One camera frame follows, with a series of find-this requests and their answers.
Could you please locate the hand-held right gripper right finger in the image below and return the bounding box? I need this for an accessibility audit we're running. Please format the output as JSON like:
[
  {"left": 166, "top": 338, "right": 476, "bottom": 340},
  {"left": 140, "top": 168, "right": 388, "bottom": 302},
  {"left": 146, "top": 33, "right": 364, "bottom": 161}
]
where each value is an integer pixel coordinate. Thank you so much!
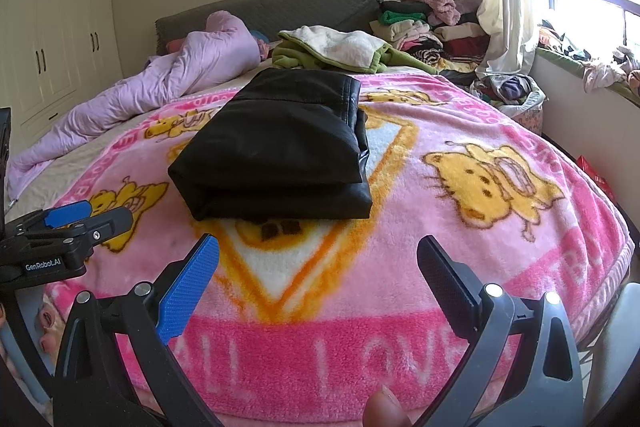
[{"left": 416, "top": 234, "right": 585, "bottom": 427}]

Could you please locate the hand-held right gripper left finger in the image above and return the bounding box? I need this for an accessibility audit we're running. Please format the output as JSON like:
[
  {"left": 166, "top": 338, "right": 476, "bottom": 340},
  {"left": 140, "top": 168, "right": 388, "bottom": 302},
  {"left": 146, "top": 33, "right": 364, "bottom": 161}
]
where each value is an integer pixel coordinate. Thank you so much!
[{"left": 52, "top": 233, "right": 223, "bottom": 427}]

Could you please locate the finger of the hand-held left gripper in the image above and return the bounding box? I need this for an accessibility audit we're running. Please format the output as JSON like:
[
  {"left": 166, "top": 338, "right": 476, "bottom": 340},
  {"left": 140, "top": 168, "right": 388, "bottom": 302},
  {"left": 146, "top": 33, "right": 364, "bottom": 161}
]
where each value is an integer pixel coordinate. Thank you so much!
[
  {"left": 10, "top": 201, "right": 92, "bottom": 235},
  {"left": 30, "top": 206, "right": 135, "bottom": 253}
]

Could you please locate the black leather jacket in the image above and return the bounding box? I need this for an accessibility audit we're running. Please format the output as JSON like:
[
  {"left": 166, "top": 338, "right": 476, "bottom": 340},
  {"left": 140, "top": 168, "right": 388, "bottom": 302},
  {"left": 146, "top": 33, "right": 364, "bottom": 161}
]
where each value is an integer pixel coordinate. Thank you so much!
[{"left": 167, "top": 69, "right": 373, "bottom": 223}]

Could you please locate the laundry basket with clothes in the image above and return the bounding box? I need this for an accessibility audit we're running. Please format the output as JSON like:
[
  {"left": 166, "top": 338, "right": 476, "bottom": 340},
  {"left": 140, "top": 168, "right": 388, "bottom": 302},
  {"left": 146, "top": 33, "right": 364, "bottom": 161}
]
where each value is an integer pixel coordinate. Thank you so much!
[{"left": 472, "top": 74, "right": 546, "bottom": 118}]

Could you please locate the pile of folded clothes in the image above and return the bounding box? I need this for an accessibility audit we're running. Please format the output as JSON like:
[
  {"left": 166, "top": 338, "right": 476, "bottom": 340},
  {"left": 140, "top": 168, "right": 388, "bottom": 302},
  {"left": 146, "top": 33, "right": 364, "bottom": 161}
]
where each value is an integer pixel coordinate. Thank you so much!
[{"left": 369, "top": 0, "right": 488, "bottom": 72}]

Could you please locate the heap of mixed clothes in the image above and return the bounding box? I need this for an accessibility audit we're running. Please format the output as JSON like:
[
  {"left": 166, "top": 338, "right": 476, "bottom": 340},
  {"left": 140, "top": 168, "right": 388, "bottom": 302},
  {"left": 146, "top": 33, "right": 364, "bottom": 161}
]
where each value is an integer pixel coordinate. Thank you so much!
[{"left": 539, "top": 19, "right": 640, "bottom": 95}]

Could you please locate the person's left hand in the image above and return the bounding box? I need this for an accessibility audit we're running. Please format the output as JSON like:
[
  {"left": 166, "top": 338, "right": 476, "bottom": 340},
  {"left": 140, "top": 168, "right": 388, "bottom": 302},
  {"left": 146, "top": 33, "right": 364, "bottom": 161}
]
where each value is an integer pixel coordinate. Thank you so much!
[{"left": 35, "top": 292, "right": 68, "bottom": 358}]

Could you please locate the person's right hand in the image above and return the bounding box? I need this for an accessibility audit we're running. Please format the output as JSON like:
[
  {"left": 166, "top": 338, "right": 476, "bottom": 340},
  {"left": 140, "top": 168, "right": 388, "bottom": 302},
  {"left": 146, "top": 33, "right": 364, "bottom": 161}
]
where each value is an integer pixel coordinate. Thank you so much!
[{"left": 362, "top": 384, "right": 413, "bottom": 427}]

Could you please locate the pink printed blanket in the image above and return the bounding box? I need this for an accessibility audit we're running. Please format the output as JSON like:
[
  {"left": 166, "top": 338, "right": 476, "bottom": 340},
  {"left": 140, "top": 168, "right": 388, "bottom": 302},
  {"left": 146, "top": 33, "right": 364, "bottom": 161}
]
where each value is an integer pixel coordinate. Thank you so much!
[{"left": 42, "top": 74, "right": 636, "bottom": 423}]

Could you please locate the cream wardrobe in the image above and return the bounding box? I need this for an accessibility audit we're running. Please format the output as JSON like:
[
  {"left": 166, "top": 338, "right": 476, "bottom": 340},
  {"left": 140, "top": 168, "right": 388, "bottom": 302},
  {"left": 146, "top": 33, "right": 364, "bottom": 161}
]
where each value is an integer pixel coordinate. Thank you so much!
[{"left": 0, "top": 0, "right": 123, "bottom": 142}]

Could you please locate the floral box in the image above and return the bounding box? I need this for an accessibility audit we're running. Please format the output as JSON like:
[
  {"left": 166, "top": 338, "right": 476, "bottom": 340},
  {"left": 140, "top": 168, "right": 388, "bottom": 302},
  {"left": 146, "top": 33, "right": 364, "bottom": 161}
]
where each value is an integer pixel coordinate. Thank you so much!
[{"left": 515, "top": 107, "right": 543, "bottom": 135}]

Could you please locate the red bag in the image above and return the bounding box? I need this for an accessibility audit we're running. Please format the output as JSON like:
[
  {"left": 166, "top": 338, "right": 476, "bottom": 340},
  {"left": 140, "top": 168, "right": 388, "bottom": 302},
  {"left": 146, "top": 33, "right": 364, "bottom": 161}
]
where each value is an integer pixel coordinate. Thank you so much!
[{"left": 577, "top": 155, "right": 618, "bottom": 202}]

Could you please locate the lilac duvet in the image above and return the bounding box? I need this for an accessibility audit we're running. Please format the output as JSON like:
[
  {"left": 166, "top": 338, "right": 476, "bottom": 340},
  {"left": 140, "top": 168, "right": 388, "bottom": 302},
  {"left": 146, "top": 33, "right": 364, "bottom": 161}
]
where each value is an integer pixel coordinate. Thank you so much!
[{"left": 7, "top": 11, "right": 261, "bottom": 188}]

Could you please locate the blue cloth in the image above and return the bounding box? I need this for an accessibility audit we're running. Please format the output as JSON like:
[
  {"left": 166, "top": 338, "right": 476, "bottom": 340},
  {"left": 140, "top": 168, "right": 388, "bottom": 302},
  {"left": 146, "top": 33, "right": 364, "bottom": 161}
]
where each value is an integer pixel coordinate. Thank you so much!
[{"left": 250, "top": 29, "right": 272, "bottom": 58}]

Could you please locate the green windowsill cushion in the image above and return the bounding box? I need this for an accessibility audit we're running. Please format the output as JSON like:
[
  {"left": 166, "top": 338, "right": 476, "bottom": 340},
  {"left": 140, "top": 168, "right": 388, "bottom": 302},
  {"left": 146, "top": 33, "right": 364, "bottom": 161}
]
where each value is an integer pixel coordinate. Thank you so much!
[{"left": 535, "top": 46, "right": 640, "bottom": 108}]

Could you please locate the green and white fleece blanket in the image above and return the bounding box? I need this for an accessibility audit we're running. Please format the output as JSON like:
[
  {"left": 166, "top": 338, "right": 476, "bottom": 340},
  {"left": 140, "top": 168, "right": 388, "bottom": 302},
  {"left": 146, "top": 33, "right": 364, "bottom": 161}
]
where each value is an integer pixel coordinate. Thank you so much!
[{"left": 271, "top": 26, "right": 441, "bottom": 74}]

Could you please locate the grey padded headboard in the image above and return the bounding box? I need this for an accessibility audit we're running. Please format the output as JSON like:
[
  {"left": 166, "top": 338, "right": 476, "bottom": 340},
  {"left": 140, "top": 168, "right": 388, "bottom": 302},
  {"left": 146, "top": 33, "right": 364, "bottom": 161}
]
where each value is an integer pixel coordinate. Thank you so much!
[{"left": 155, "top": 0, "right": 385, "bottom": 56}]

